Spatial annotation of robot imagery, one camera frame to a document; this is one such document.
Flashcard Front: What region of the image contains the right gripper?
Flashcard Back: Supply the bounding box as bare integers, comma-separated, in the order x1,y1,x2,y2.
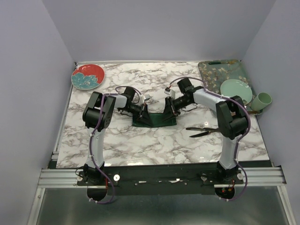
161,96,192,121

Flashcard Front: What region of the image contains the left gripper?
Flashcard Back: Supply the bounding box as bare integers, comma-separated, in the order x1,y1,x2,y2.
119,103,153,126

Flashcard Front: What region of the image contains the dark green cloth napkin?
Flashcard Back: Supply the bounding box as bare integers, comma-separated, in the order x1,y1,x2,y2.
132,113,177,128

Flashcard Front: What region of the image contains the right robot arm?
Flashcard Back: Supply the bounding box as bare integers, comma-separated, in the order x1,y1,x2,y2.
163,77,251,184

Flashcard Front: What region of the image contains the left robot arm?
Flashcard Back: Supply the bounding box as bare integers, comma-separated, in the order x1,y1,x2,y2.
82,86,153,185

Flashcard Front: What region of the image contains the floral teal serving tray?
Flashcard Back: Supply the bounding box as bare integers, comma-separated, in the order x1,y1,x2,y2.
197,59,263,115

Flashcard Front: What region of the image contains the light green plate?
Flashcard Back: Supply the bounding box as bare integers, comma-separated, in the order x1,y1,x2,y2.
220,79,253,105

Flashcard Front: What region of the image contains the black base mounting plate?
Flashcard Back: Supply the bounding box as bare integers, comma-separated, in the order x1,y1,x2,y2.
77,163,244,199

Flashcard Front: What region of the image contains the red plate with blue flower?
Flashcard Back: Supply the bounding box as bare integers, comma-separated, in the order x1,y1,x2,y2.
71,64,105,90

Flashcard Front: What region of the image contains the light green cup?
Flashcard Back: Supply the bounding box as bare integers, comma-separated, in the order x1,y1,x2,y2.
251,92,272,111

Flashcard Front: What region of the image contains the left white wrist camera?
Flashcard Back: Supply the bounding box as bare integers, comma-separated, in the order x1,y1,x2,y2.
140,94,151,104

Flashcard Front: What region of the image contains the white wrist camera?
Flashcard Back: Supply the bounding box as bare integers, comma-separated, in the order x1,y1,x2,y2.
164,87,176,99
140,94,151,104

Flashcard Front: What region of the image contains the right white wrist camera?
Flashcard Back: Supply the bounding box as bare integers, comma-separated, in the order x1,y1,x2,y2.
164,87,176,99

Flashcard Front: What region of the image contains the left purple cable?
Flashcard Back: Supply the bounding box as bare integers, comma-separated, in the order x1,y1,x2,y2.
88,86,143,205

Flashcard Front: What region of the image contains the purple cable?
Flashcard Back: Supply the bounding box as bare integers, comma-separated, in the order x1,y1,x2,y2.
167,76,253,202
88,86,143,205

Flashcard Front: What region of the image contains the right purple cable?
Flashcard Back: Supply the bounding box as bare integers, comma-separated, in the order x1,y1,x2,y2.
167,76,253,202

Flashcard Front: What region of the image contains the aluminium frame rail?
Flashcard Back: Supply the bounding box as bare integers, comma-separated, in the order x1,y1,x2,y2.
37,166,286,188

